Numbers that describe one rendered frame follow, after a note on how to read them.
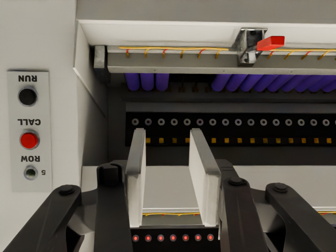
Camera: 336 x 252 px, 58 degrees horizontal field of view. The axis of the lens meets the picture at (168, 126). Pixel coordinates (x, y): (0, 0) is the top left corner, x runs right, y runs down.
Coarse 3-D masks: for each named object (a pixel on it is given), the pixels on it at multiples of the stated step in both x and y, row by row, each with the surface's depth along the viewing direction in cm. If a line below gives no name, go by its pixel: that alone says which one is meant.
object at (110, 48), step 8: (112, 48) 35; (120, 48) 35; (152, 48) 35; (232, 48) 35; (280, 48) 35; (288, 48) 35; (296, 48) 36; (304, 48) 36; (312, 48) 36; (320, 48) 36; (328, 48) 36
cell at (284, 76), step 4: (280, 76) 40; (284, 76) 39; (288, 76) 39; (292, 76) 39; (276, 80) 41; (280, 80) 41; (284, 80) 40; (272, 84) 43; (276, 84) 42; (280, 84) 42; (268, 88) 44; (272, 88) 44; (276, 88) 43
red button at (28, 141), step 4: (28, 132) 30; (24, 136) 30; (28, 136) 30; (32, 136) 30; (20, 140) 30; (24, 140) 30; (28, 140) 30; (32, 140) 30; (36, 140) 30; (24, 144) 30; (28, 144) 30; (32, 144) 30
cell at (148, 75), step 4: (140, 76) 40; (144, 76) 39; (148, 76) 39; (152, 76) 40; (144, 80) 40; (148, 80) 40; (152, 80) 41; (144, 84) 42; (148, 84) 42; (152, 84) 43; (144, 88) 43; (148, 88) 43
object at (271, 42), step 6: (270, 36) 25; (276, 36) 25; (282, 36) 25; (258, 42) 28; (264, 42) 27; (270, 42) 25; (276, 42) 25; (282, 42) 25; (252, 48) 30; (258, 48) 28; (264, 48) 27; (270, 48) 27; (252, 54) 32; (252, 60) 32
